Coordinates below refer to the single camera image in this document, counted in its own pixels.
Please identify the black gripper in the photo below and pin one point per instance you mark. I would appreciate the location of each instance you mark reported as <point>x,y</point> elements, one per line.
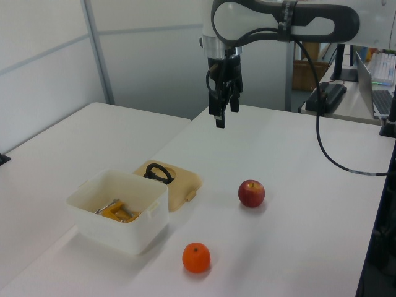
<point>224,69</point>

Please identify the orange clamp tool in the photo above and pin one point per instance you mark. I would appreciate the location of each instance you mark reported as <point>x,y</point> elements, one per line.
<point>116,213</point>

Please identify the silver laptop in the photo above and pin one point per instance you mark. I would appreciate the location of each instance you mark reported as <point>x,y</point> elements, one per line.
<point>365,86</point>

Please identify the black electronics box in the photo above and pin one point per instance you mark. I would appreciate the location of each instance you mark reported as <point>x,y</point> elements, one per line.
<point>328,96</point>

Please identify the black monitor stand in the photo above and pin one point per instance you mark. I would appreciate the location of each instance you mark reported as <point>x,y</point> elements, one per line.
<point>340,62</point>

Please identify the black frame post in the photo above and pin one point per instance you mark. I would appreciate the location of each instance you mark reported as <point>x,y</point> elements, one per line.
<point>379,241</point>

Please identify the red apple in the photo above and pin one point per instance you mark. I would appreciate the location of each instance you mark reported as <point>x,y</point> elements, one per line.
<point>251,193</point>

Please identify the orange fruit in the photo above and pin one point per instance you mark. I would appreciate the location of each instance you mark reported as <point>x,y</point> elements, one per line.
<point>196,257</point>

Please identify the tan plastic lid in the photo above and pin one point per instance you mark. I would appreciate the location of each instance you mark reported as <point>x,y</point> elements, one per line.
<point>184,185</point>

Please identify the black table clamp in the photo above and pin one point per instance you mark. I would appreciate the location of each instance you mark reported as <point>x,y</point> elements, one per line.
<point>3,159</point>

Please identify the white plastic container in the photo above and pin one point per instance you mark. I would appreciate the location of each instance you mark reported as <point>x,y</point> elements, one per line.
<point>123,229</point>

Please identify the grey partition end post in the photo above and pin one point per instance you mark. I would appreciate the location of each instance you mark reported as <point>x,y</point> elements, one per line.
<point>289,77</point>

